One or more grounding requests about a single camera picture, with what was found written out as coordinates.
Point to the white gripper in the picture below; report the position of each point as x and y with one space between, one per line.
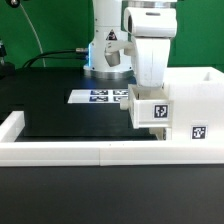
150 60

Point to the white drawer tray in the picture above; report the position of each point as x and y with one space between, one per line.
162 133
147 107

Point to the white drawer cabinet box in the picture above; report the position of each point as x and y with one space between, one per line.
197 94

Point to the white front drawer tray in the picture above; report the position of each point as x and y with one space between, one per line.
162 133

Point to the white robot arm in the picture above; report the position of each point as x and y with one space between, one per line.
132 37

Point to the white marker tag sheet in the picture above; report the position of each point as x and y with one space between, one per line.
83 96

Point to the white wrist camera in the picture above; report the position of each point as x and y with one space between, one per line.
112 51

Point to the white U-shaped border frame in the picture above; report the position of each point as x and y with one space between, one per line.
100 153

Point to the black camera stand left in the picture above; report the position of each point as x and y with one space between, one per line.
6 68

